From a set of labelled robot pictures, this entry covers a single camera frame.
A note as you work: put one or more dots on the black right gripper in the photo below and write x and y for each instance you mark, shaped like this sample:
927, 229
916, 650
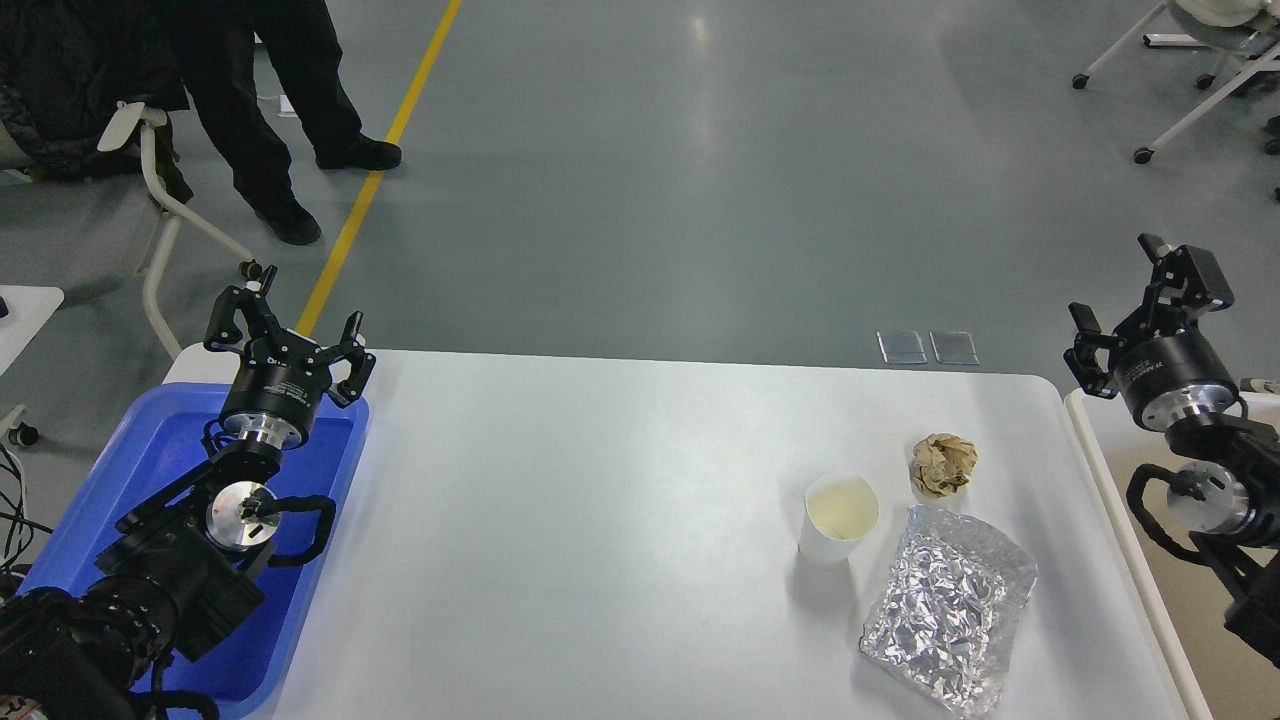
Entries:
1170, 371

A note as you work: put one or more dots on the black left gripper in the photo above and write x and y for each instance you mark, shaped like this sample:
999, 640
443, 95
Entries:
281, 380

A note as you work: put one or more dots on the white paper cup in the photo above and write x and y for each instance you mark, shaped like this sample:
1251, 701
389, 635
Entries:
839, 512

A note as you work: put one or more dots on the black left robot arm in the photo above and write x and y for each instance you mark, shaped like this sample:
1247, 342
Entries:
181, 576

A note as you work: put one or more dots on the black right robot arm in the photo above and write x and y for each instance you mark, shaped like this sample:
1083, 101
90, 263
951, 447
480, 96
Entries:
1225, 499

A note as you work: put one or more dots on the right metal floor plate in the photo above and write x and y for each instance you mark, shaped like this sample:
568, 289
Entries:
954, 348

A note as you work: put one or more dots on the metal floor plate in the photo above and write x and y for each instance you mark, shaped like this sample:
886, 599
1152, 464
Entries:
954, 348
901, 348

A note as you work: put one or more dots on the left metal floor plate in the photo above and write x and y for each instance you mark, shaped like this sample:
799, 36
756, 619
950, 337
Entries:
901, 348

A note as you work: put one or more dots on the crumpled brown paper ball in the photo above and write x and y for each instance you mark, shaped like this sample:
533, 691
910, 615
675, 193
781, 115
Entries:
942, 464

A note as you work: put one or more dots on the white side table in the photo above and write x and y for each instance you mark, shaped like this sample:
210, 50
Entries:
26, 309

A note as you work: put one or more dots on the blue plastic tray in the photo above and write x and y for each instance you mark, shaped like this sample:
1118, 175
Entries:
159, 440

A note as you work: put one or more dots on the crumpled silver foil bag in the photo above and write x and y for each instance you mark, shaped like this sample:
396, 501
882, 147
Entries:
947, 617

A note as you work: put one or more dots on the white chair with black jacket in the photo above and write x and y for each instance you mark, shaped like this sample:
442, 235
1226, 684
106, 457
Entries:
89, 89

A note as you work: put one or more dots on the beige plastic bin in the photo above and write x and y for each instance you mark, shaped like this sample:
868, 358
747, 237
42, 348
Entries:
1217, 674

